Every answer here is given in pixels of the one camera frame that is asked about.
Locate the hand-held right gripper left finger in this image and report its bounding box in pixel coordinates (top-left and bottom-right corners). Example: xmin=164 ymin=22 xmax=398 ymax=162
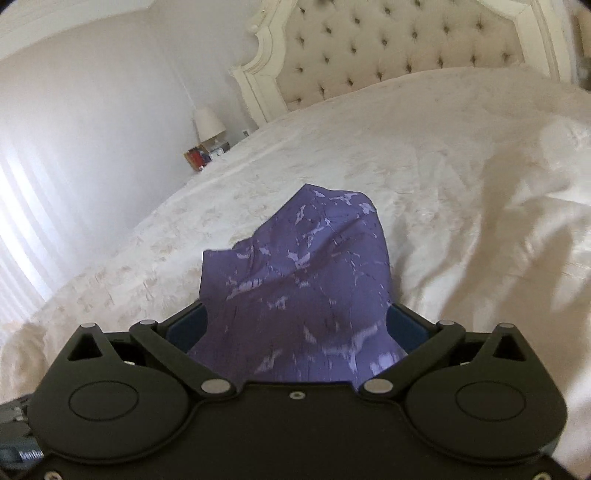
xmin=67 ymin=302 xmax=232 ymax=398

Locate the purple patterned hooded jacket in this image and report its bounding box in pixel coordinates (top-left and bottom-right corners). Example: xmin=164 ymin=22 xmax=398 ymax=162
xmin=187 ymin=183 xmax=409 ymax=386

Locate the white shade table lamp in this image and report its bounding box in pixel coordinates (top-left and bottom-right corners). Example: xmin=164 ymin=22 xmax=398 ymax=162
xmin=193 ymin=107 xmax=227 ymax=151

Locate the cream tufted bed headboard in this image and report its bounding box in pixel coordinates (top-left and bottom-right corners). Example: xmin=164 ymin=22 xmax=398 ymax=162
xmin=231 ymin=0 xmax=583 ymax=125

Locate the white bedspread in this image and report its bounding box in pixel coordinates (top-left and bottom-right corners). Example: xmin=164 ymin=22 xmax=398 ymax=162
xmin=0 ymin=67 xmax=591 ymax=467

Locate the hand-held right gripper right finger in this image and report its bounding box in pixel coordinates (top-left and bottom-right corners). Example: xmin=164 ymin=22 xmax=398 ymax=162
xmin=358 ymin=304 xmax=527 ymax=398

